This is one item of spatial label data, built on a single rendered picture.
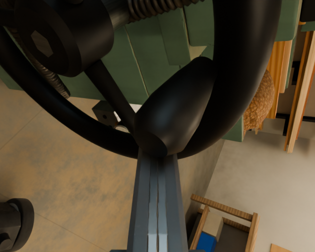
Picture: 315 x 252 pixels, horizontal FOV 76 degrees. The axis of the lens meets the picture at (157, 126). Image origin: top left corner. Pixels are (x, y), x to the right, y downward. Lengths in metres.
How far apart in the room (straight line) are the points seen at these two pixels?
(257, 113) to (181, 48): 0.22
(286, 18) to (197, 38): 0.07
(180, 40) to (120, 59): 0.22
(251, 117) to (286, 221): 3.26
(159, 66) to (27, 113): 0.79
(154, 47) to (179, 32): 0.15
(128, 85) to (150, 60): 0.10
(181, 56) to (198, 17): 0.04
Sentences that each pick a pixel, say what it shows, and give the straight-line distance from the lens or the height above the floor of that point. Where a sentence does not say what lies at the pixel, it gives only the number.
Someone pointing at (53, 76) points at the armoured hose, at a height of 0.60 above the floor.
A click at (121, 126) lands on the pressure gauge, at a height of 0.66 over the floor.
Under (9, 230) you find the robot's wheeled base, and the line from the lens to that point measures 0.95.
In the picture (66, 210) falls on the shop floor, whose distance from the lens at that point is 1.34.
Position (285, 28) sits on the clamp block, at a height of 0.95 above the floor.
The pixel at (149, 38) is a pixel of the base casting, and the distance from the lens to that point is 0.36.
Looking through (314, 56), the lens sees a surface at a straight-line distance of 2.75.
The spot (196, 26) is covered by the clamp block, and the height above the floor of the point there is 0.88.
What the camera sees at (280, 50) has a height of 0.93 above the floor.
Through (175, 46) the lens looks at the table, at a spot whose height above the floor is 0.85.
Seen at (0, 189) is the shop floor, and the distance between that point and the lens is 1.11.
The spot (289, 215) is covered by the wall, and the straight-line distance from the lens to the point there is 3.65.
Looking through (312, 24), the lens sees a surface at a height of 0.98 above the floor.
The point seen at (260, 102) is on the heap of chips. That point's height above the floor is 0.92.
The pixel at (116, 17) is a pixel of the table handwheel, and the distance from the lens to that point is 0.20.
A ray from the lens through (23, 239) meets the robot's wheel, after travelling 1.02.
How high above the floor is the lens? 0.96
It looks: 32 degrees down
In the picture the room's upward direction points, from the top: 100 degrees clockwise
